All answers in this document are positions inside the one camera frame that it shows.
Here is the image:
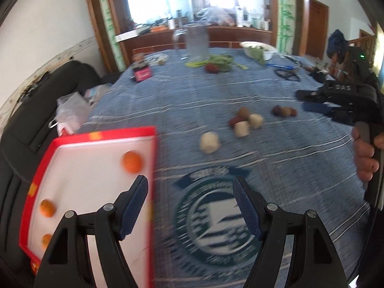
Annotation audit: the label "person's right hand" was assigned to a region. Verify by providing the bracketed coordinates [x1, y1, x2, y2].
[352, 125, 384, 190]

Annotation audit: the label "wooden door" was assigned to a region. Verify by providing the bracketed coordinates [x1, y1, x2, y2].
[307, 0, 330, 58]

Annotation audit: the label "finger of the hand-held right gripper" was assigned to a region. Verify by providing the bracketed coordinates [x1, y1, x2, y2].
[295, 89, 332, 101]
[302, 101, 357, 125]

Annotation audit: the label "white plastic bag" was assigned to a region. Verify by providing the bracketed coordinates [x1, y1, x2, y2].
[56, 91, 90, 134]

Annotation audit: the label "black leather sofa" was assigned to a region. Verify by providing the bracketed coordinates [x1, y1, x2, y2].
[0, 60, 120, 288]

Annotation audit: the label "beige pastry piece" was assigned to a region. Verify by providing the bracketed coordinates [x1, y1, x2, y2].
[233, 121, 251, 138]
[247, 113, 264, 130]
[199, 132, 222, 154]

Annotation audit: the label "clear plastic packet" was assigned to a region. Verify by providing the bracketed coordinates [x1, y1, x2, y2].
[84, 84, 111, 106]

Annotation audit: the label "white flat box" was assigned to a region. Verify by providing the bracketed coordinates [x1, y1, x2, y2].
[115, 31, 141, 43]

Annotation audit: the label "clear plastic bag with goods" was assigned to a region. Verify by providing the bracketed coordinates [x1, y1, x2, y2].
[195, 6, 237, 26]

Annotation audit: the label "blue plaid tablecloth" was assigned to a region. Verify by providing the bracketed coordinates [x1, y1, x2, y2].
[81, 47, 372, 288]

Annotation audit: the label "glass pitcher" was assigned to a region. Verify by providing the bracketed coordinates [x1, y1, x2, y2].
[172, 24, 209, 61]

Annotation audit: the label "red shallow box tray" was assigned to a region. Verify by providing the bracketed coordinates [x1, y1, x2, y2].
[18, 126, 159, 288]

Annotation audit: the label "green leaf vegetables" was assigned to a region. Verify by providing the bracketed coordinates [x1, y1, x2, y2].
[184, 54, 249, 72]

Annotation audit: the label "patterned plate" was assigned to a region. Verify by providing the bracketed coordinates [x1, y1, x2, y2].
[145, 52, 170, 66]

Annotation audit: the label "white bowl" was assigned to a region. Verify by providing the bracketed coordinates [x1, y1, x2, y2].
[239, 41, 278, 61]

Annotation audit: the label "black scissors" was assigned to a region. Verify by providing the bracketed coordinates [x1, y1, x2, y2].
[274, 68, 300, 82]

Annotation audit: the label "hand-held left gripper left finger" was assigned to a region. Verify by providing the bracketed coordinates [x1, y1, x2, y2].
[34, 174, 149, 288]

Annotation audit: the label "blue jacket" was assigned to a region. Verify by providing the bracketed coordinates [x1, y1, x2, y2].
[327, 29, 350, 59]

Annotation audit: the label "wooden counter cabinet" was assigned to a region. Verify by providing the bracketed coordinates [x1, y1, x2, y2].
[115, 25, 273, 66]

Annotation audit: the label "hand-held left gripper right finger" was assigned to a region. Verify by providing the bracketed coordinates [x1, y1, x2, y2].
[232, 175, 350, 288]

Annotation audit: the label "dark jar with red label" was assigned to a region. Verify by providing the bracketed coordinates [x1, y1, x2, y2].
[131, 53, 152, 83]

